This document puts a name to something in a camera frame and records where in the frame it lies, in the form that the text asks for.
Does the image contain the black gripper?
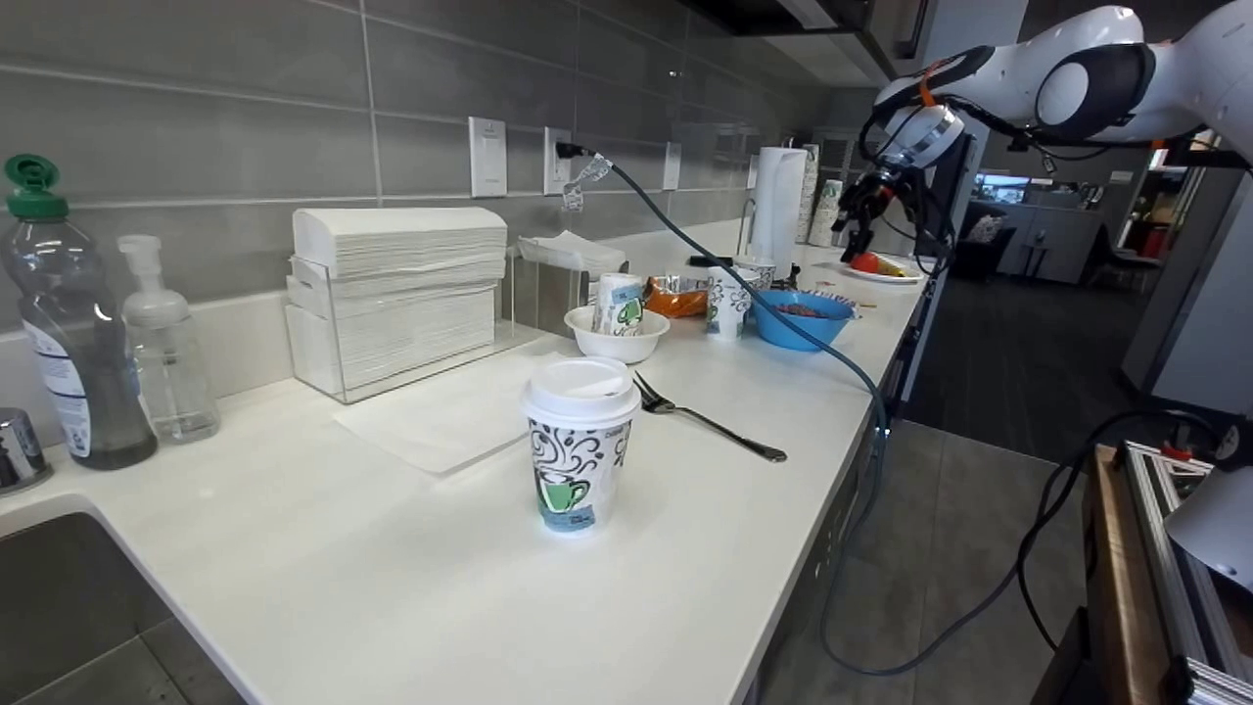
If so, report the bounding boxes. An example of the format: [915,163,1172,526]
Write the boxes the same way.
[837,171,893,264]

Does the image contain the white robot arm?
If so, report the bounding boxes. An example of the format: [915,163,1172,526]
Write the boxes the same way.
[842,0,1253,264]

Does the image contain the blue bowl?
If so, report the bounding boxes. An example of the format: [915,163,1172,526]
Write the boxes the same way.
[748,290,854,354]

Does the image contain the small cup in bowl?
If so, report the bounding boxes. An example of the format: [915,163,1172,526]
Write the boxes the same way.
[595,274,645,332]

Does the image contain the small white bowl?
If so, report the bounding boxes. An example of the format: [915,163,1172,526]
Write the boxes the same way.
[564,306,671,364]

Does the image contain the paper towel roll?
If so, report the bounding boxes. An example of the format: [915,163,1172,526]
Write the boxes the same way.
[751,150,808,280]

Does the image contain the patterned paper cup near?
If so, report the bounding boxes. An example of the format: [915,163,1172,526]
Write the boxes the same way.
[708,272,751,341]

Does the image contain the snack wrappers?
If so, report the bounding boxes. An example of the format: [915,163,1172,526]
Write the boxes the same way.
[645,274,708,319]

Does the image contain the metal fork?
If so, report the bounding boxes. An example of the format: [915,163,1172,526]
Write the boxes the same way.
[631,372,786,464]

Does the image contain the metal napkin holder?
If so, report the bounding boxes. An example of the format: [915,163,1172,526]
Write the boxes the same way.
[511,233,625,329]

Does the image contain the lidded paper coffee cup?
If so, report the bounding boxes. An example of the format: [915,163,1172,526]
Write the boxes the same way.
[525,357,641,533]

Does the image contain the clear pump soap bottle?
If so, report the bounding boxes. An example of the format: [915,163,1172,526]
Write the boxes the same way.
[116,236,218,443]

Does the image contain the green cap dish soap bottle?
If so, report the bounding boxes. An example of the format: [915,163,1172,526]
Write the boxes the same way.
[0,153,157,471]

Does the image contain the kitchen faucet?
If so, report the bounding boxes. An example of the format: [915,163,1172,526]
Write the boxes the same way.
[0,409,50,491]

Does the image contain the kitchen sink basin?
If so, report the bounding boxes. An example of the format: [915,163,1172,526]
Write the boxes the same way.
[0,513,247,705]

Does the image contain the black power cable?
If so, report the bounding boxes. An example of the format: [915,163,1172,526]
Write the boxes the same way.
[555,136,1179,683]

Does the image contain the white wall outlet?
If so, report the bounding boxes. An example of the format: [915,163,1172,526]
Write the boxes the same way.
[543,124,572,197]

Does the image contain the white light switch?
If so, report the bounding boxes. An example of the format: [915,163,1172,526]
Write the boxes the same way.
[467,116,511,197]

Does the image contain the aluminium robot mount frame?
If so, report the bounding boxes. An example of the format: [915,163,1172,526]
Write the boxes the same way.
[1086,439,1253,705]

